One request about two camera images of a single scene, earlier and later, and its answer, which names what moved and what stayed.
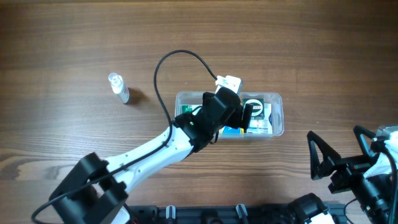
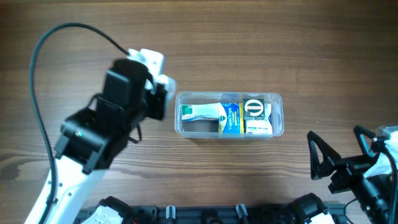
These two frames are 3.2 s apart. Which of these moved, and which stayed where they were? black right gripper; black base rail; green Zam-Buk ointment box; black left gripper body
Moved: black left gripper body
Stayed: green Zam-Buk ointment box; black right gripper; black base rail
